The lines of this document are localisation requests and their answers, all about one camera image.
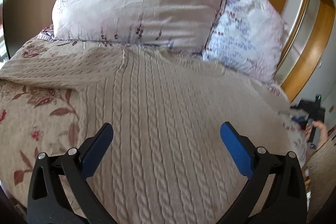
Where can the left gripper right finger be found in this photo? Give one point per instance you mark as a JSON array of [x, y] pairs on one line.
[[286, 201]]

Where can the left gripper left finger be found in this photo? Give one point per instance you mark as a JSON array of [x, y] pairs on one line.
[[47, 201]]

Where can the person's right hand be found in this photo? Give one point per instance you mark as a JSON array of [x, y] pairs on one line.
[[321, 128]]

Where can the floral bed sheet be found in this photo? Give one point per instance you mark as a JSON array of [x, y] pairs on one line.
[[34, 113]]

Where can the white blue floral pillow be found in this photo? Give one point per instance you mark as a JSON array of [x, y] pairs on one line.
[[247, 36]]

